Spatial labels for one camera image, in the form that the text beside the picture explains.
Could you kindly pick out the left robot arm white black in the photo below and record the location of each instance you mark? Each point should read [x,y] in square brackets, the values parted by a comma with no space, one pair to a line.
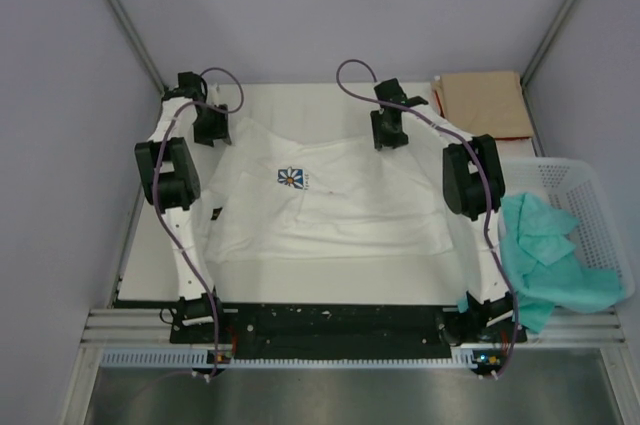
[175,164]

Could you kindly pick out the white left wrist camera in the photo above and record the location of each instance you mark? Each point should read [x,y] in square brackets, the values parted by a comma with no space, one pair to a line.
[215,92]

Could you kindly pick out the left aluminium frame post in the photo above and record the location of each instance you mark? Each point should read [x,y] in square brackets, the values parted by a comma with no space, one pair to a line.
[135,43]

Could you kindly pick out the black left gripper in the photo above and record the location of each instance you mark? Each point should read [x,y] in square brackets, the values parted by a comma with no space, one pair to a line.
[218,131]

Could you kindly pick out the folded red t shirt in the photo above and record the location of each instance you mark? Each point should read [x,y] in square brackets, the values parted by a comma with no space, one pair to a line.
[441,113]

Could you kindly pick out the aluminium front frame rail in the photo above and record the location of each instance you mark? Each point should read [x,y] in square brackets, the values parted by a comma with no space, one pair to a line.
[140,327]

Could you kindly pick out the aluminium frame post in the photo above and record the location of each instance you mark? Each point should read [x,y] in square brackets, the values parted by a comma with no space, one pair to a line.
[554,30]
[135,43]

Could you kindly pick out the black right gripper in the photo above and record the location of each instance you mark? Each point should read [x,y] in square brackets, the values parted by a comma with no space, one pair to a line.
[380,140]

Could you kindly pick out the teal t shirt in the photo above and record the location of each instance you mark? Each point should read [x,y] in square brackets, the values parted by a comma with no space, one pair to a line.
[542,265]

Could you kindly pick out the perforated white cable duct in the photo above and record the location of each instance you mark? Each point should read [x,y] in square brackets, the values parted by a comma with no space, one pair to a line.
[203,359]

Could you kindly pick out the folded tan t shirt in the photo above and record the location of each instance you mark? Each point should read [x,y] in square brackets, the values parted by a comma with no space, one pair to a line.
[485,103]

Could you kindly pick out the white plastic basket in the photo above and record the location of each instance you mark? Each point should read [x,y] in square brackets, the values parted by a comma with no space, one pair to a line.
[573,186]

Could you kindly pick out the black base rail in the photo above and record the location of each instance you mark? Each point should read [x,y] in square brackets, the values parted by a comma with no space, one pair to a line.
[332,332]

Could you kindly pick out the white printed t shirt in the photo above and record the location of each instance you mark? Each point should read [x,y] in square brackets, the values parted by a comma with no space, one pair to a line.
[282,200]

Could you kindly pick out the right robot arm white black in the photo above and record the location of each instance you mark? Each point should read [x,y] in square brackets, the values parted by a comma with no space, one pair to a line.
[468,170]

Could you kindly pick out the right aluminium frame post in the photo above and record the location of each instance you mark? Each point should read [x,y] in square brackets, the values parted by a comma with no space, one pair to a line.
[554,30]

